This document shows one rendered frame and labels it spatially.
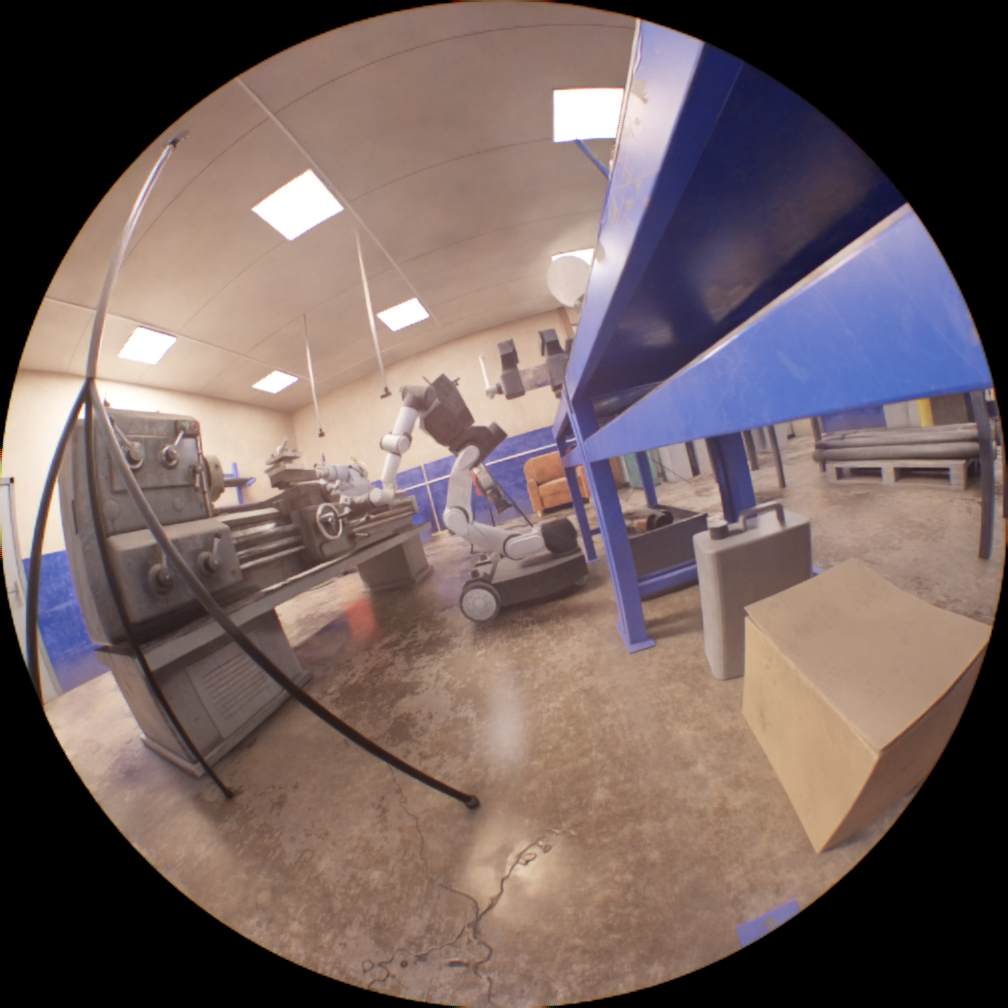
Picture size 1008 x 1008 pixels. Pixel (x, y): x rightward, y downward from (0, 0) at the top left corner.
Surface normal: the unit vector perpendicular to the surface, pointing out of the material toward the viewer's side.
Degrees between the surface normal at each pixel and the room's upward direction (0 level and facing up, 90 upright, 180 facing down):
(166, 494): 90
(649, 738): 0
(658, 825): 0
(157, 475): 90
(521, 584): 90
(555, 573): 90
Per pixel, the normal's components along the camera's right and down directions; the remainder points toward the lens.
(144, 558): 0.95, -0.27
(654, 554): -0.06, 0.07
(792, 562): -0.32, 0.15
